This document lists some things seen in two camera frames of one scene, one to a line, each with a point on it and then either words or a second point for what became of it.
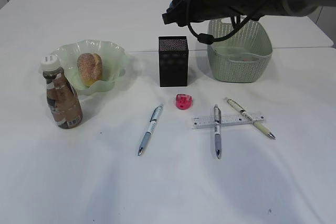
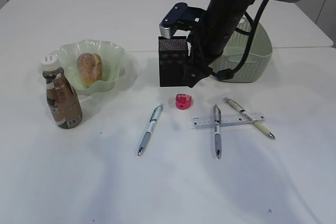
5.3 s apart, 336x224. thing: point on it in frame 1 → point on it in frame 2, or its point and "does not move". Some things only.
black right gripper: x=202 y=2 → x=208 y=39
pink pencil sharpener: x=183 y=101 does not move
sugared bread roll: x=91 y=68 does not move
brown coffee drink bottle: x=63 y=99 does not move
